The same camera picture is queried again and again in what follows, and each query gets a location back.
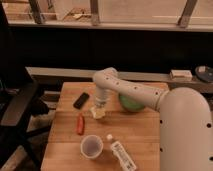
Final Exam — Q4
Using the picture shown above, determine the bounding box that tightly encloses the white sponge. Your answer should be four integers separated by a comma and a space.
90, 106, 105, 119

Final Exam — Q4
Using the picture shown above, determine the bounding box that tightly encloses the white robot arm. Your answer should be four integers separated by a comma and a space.
93, 67, 213, 171

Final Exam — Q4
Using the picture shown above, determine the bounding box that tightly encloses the black rectangular remote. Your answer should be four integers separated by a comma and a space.
73, 92, 89, 109

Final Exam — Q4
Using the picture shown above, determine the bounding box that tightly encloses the green bowl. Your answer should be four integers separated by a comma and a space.
118, 94, 145, 112

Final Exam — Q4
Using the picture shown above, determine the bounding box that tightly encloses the clear plastic cup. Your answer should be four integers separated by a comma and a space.
80, 135, 103, 159

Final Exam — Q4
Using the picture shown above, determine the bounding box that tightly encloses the white labelled bottle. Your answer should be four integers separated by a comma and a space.
106, 134, 137, 171

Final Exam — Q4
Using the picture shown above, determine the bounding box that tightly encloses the white box on shelf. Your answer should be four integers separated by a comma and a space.
170, 70, 192, 81

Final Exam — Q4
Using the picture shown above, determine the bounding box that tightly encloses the black chair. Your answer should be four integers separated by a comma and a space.
0, 2, 50, 171

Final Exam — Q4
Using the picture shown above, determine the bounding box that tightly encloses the dark round object on shelf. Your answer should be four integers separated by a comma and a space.
195, 66, 213, 83

